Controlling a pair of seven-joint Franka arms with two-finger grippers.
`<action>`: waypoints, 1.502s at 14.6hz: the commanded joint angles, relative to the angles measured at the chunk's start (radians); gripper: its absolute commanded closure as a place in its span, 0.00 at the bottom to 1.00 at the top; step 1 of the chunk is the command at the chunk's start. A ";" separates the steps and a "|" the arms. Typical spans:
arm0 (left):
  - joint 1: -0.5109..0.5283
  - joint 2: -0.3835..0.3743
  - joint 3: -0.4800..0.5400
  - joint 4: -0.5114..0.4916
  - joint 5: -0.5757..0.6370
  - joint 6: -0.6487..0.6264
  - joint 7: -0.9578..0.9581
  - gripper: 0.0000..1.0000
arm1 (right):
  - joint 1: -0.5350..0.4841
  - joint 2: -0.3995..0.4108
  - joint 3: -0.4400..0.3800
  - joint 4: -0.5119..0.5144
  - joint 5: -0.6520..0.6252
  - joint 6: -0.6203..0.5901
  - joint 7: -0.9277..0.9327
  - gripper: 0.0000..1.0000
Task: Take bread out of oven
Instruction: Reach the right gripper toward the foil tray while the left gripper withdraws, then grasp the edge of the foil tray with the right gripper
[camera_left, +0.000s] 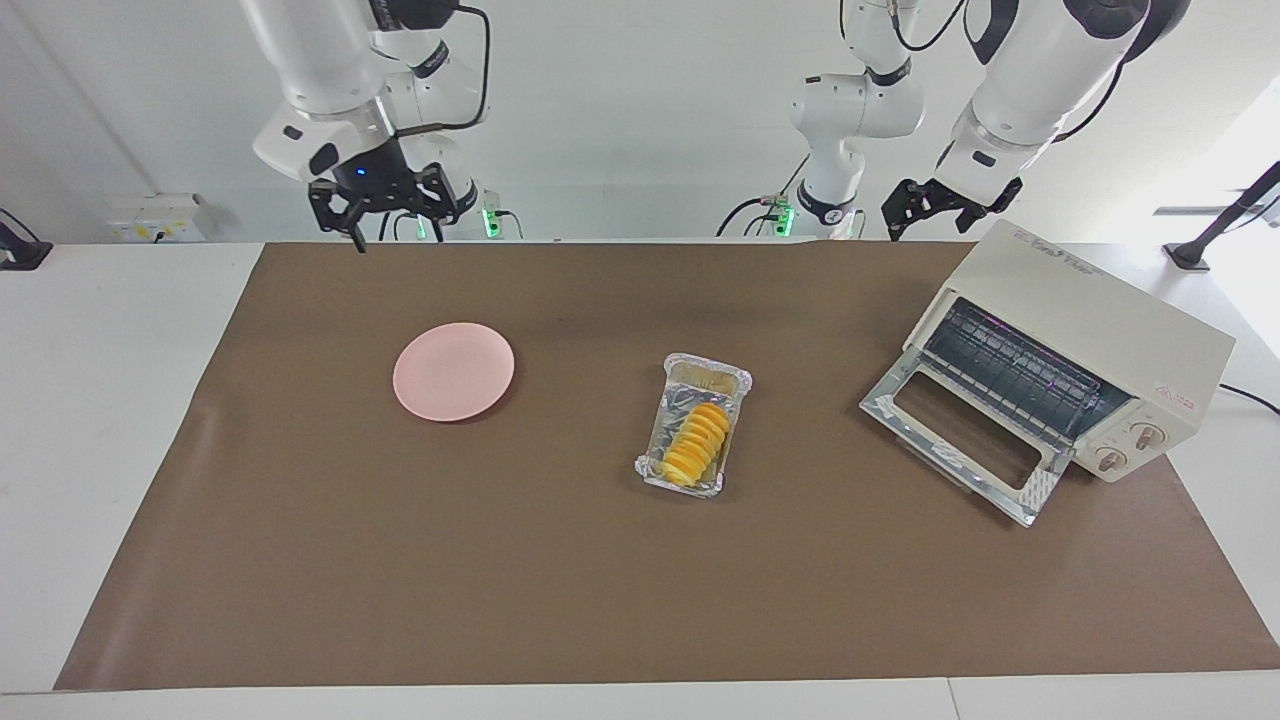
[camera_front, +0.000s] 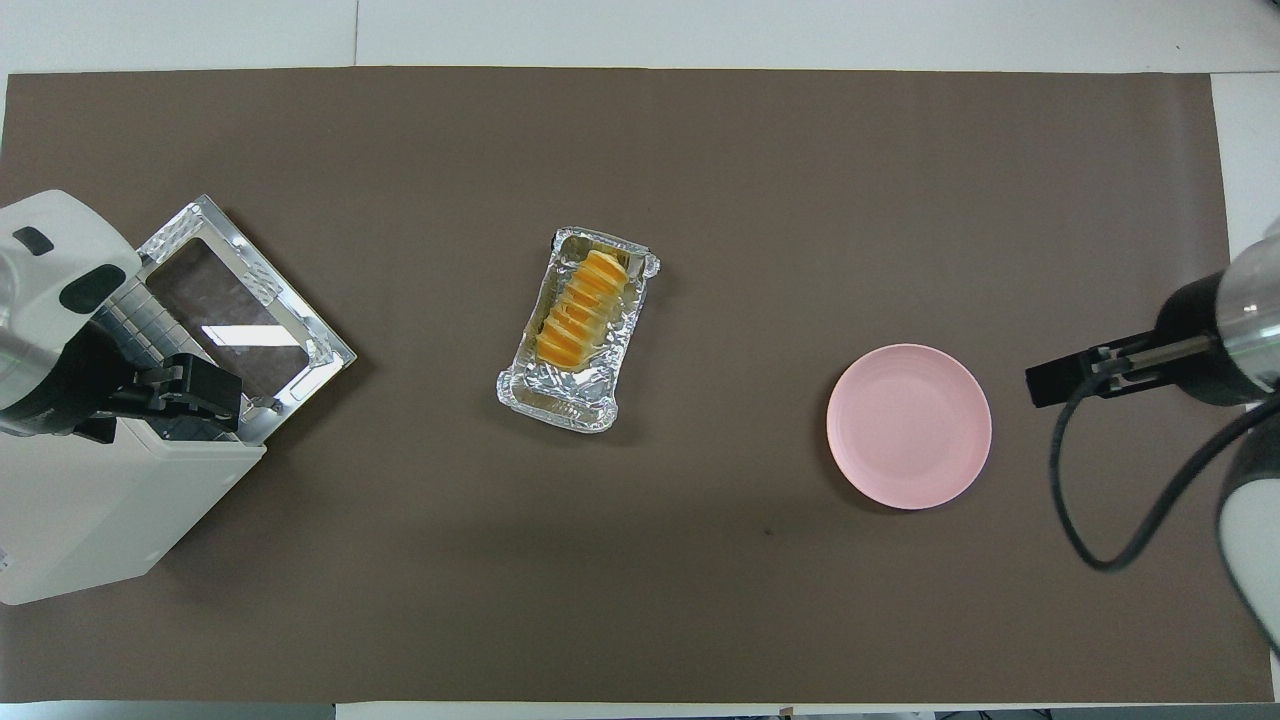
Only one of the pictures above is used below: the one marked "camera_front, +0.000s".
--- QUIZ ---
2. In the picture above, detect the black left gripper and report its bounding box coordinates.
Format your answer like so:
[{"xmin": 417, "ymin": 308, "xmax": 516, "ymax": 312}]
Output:
[{"xmin": 0, "ymin": 320, "xmax": 242, "ymax": 442}]

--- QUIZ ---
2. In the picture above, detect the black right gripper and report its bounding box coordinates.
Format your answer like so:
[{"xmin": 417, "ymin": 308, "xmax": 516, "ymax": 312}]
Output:
[{"xmin": 1026, "ymin": 270, "xmax": 1252, "ymax": 408}]

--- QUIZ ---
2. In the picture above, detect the aluminium foil tray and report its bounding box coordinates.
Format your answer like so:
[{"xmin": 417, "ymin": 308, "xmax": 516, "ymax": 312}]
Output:
[{"xmin": 497, "ymin": 226, "xmax": 662, "ymax": 434}]

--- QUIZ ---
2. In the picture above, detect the yellow twisted bread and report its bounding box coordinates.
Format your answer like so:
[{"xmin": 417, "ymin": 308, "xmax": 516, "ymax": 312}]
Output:
[{"xmin": 535, "ymin": 250, "xmax": 631, "ymax": 369}]

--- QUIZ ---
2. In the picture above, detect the glass oven door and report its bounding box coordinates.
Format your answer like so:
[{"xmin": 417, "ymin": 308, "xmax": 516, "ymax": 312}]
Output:
[{"xmin": 128, "ymin": 195, "xmax": 358, "ymax": 443}]

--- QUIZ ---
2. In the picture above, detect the cream toaster oven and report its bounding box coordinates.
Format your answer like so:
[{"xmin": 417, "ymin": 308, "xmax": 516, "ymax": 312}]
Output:
[{"xmin": 0, "ymin": 195, "xmax": 358, "ymax": 607}]

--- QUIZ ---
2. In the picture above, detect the pink round plate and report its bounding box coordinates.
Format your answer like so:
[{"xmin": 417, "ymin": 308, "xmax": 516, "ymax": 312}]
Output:
[{"xmin": 826, "ymin": 344, "xmax": 993, "ymax": 511}]

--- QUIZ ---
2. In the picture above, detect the brown table mat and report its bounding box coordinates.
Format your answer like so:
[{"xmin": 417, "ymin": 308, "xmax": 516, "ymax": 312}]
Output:
[{"xmin": 0, "ymin": 67, "xmax": 1276, "ymax": 704}]

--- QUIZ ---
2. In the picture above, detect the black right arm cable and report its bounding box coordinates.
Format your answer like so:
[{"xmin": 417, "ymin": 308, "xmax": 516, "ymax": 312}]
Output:
[{"xmin": 1049, "ymin": 385, "xmax": 1280, "ymax": 572}]

